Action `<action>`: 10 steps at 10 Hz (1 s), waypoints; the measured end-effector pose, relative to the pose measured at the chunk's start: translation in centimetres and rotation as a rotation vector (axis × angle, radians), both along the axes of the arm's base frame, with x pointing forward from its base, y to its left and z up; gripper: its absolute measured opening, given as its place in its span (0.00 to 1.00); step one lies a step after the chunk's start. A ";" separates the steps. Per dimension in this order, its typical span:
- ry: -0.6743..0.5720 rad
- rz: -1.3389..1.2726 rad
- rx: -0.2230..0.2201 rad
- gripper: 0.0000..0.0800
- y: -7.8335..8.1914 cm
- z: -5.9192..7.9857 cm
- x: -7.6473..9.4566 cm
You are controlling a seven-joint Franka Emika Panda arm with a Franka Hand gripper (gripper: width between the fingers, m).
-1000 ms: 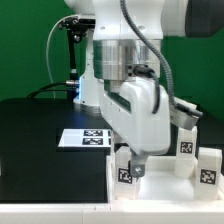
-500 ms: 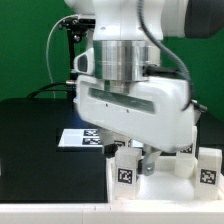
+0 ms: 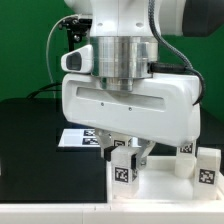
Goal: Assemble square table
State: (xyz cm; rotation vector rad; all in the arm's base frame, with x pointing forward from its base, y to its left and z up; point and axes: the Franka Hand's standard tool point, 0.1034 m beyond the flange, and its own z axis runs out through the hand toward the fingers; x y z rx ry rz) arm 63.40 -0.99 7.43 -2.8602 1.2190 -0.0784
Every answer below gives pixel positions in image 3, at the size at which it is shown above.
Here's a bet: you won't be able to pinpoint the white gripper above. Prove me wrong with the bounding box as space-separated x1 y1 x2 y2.
62 73 200 170

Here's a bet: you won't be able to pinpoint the white square tabletop tray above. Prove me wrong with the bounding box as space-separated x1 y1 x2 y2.
106 154 224 203

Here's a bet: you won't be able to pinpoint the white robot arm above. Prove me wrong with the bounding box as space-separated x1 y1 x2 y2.
61 0 224 170

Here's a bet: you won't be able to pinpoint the white marker sheet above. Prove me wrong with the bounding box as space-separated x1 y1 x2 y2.
58 129 99 147

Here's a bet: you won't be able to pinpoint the white front rail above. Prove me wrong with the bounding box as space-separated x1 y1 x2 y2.
0 202 224 224

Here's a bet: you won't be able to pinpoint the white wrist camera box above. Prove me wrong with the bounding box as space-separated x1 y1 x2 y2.
61 44 93 74

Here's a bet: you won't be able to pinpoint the black base cables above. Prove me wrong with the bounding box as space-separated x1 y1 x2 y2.
25 82 64 100

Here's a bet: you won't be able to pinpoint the grey camera cable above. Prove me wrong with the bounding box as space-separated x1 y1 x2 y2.
45 14 78 84

